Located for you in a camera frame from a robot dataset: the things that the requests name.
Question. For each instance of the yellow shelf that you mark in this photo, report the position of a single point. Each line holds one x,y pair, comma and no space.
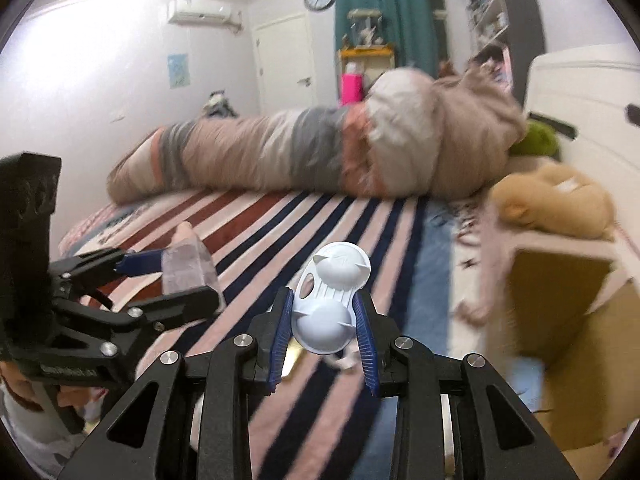
365,57

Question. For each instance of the teal curtain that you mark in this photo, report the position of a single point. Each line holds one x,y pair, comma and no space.
387,15

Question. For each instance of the striped bed sheet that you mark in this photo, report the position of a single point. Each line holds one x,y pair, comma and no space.
300,260

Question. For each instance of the white plastic double-dome case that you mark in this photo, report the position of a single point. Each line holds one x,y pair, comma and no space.
327,300

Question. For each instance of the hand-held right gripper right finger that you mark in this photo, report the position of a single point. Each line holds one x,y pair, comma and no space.
365,347

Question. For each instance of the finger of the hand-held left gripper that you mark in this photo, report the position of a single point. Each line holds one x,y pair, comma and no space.
180,302
135,262

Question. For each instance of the wall bookshelf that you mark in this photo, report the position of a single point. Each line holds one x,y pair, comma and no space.
492,15

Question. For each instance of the white air conditioner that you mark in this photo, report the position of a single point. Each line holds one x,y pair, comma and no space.
202,11

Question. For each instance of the green plush toy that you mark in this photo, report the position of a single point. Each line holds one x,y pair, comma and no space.
537,140

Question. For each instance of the pink bottle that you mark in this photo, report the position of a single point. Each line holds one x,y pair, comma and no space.
351,86

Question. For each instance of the blue wall poster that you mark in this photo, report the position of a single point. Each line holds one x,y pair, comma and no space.
177,70

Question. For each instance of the cardboard box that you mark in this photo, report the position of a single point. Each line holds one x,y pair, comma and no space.
575,350

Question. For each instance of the rolled beige grey duvet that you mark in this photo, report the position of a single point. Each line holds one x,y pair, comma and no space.
320,145

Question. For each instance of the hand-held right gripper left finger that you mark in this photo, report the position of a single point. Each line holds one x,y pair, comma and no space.
281,335

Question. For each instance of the brown plush toy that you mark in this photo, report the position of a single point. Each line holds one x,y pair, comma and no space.
555,200

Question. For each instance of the white headboard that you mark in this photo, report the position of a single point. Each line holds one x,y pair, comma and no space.
585,105

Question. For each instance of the white door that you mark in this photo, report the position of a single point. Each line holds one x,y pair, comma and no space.
282,62

